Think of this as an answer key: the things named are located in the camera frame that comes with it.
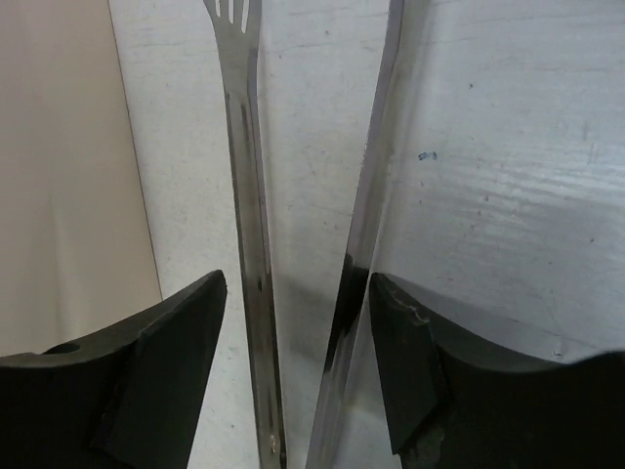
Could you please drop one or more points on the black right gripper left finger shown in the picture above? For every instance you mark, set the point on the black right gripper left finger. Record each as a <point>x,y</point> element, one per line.
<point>126,396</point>

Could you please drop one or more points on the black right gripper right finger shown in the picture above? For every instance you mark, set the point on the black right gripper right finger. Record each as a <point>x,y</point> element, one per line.
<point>454,399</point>

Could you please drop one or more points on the beige paper bag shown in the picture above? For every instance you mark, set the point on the beige paper bag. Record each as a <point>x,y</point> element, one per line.
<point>76,253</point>

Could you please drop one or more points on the metal serving tongs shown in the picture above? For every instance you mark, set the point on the metal serving tongs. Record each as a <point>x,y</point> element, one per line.
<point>237,26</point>

